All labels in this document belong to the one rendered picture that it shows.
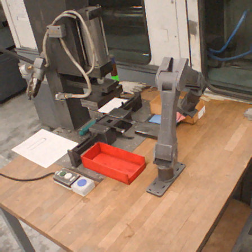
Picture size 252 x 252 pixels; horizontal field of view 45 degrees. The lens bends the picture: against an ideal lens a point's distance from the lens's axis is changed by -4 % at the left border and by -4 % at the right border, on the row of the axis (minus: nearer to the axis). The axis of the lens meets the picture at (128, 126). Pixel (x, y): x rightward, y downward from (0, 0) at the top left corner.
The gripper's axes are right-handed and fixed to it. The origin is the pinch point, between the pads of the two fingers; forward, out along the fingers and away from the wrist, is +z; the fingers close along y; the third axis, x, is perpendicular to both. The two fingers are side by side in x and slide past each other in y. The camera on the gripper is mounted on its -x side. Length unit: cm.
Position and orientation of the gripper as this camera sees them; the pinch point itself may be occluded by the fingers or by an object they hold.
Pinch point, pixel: (178, 120)
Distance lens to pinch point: 150.4
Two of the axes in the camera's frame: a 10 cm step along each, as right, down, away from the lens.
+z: -2.9, 6.3, 7.2
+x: -5.4, 5.2, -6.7
